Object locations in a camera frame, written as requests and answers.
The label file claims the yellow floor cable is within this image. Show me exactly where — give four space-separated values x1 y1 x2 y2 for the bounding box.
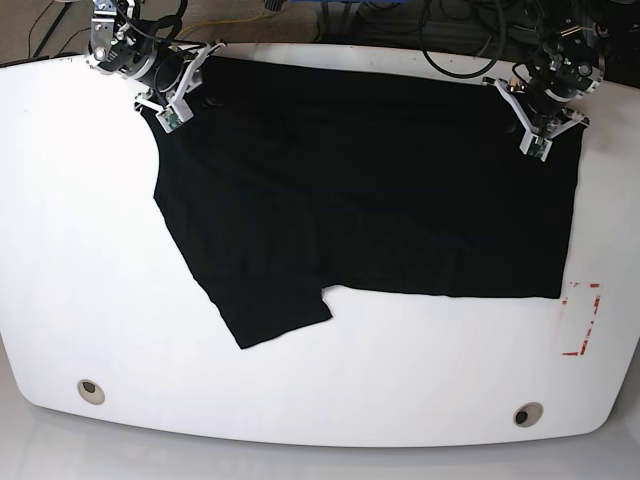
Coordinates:
179 0 269 39

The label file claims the black printed t-shirt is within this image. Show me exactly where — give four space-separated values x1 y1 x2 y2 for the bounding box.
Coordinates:
141 57 584 349

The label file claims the left table cable grommet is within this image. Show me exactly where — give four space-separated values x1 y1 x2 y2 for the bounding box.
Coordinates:
77 379 106 406

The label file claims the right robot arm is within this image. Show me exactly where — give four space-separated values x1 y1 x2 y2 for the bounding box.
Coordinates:
88 1 205 106

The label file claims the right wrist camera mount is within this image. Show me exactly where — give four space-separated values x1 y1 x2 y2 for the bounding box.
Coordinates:
482 77 590 162

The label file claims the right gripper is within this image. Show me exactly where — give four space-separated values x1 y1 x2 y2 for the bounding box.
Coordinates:
134 49 201 103

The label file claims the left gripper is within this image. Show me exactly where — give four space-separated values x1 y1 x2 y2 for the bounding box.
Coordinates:
520 84 575 130

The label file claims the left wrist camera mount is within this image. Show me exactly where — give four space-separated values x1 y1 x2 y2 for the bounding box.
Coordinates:
134 41 227 134

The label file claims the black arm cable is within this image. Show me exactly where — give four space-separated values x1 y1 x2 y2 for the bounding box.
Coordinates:
419 0 511 81

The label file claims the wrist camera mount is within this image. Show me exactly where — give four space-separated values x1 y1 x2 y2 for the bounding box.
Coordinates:
134 41 227 134
482 77 590 162

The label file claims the table cable grommet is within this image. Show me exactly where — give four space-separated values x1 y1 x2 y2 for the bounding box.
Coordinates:
77 379 106 406
513 402 544 428

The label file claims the right table cable grommet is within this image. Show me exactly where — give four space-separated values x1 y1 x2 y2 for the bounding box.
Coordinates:
513 402 544 428

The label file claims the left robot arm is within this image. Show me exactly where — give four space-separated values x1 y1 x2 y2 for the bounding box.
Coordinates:
524 1 605 133

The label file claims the red tape rectangle marking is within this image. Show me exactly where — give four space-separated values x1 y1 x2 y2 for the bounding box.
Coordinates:
557 282 602 357

